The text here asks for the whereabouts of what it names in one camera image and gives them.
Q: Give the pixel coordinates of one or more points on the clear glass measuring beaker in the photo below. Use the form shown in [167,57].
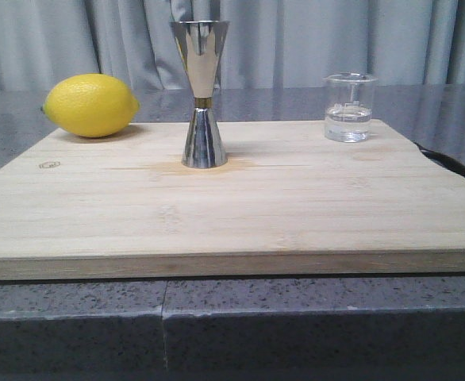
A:
[348,106]

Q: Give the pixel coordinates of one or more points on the steel double jigger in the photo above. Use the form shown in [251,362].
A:
[200,45]

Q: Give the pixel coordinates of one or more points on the wooden cutting board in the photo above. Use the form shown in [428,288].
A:
[288,201]

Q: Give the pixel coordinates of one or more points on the yellow lemon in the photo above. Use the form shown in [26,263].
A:
[91,105]

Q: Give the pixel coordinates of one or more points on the grey curtain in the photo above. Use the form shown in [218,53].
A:
[270,44]

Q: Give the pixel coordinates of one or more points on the black metal board handle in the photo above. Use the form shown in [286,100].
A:
[443,160]

